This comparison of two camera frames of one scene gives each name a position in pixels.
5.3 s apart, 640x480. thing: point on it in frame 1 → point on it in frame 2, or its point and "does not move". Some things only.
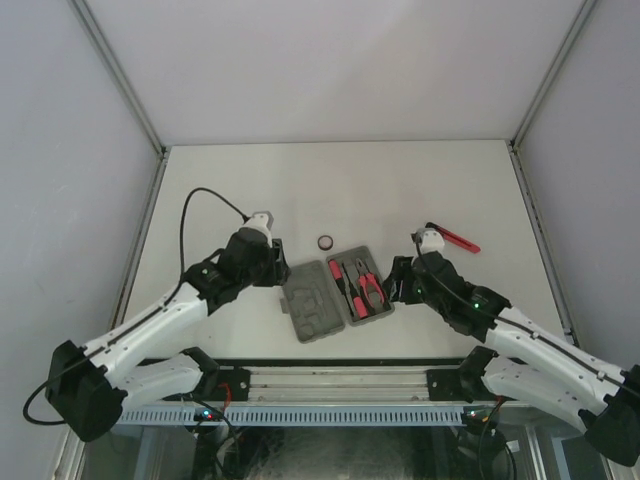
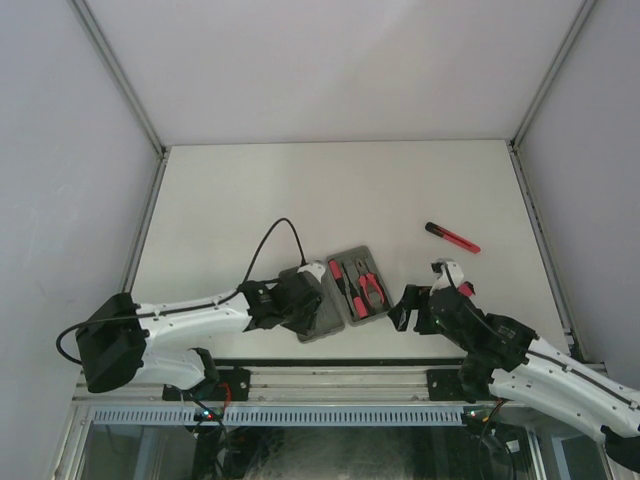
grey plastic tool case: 321,297 does not move
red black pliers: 368,280 does not move
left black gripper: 277,265 → 303,326
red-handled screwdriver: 359,302 does not move
